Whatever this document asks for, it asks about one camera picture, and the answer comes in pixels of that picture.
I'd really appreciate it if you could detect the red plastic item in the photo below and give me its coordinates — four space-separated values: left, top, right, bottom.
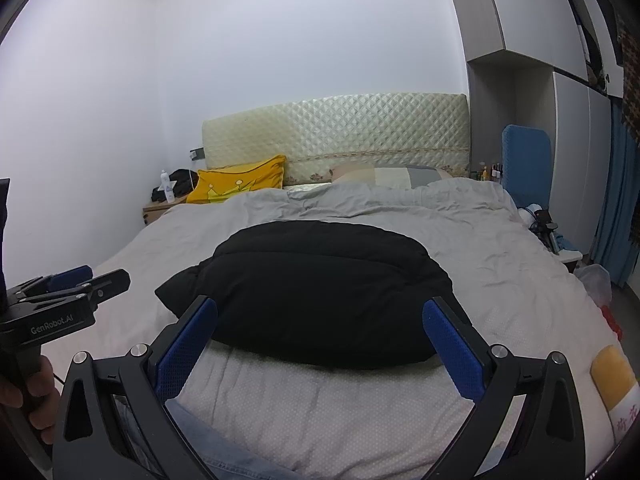
600 305 624 342

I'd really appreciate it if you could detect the grey white wardrobe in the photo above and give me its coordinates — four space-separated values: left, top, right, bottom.
465 0 640 273

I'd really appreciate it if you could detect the person's jeans leg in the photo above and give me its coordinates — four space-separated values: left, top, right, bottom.
114 394 284 480

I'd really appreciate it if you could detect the cream satin pillow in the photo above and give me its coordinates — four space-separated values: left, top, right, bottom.
282 181 334 194

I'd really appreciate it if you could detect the black clamp device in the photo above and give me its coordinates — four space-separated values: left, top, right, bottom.
529 208 562 254

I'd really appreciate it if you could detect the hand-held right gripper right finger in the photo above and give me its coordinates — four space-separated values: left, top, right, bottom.
422 296 586 480

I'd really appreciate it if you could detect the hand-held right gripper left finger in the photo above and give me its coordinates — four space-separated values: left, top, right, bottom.
52 296 219 480

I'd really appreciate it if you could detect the blue curtain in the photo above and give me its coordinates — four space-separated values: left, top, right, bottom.
590 100 640 289

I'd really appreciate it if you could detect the yellow pillow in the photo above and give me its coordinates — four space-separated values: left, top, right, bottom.
186 155 287 206

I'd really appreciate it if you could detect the black puffer jacket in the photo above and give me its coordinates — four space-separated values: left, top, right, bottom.
155 220 474 372

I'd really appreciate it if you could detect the clear plastic bag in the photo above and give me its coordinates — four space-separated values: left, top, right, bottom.
575 262 614 309

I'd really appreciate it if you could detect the group of small bottles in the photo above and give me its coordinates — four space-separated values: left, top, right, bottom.
472 160 506 183

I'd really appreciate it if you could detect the grey duvet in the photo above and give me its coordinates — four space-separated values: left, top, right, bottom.
92 178 623 376

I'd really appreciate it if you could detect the dark patterned hanging cloth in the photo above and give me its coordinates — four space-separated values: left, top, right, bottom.
614 5 640 142

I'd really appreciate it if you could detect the cream quilted headboard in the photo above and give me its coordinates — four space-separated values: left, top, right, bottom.
201 92 474 184

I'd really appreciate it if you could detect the small white table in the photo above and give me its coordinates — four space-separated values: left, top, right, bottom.
555 250 584 274

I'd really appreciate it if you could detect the patchwork pillow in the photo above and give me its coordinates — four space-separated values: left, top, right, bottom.
331 162 454 191

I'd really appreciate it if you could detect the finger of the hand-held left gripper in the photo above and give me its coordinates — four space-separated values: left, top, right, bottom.
7 265 94 302
24 268 132 309

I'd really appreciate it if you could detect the wooden nightstand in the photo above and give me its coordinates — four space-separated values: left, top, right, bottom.
142 194 189 227

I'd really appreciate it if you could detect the person's left hand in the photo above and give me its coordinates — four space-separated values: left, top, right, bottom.
0 355 64 434

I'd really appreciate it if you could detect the black bag on nightstand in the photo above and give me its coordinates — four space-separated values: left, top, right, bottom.
151 169 201 204

